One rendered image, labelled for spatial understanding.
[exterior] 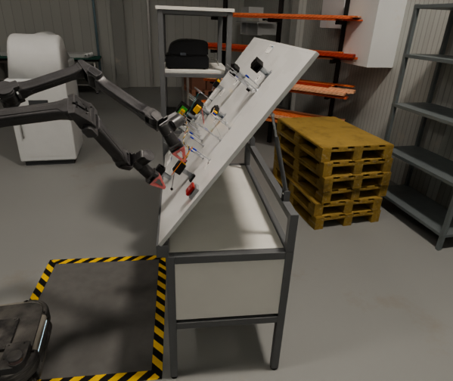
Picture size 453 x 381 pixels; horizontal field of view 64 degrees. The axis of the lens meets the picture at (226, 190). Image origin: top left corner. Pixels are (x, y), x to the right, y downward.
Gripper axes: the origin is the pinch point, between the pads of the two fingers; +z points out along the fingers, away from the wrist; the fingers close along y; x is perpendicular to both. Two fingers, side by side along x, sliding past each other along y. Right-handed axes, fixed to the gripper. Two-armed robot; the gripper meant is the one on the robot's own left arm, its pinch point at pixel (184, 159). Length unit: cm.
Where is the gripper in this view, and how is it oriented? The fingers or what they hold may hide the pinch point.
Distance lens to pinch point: 178.5
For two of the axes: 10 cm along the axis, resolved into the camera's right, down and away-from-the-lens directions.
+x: -8.5, 5.2, -0.8
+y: -2.6, -2.8, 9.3
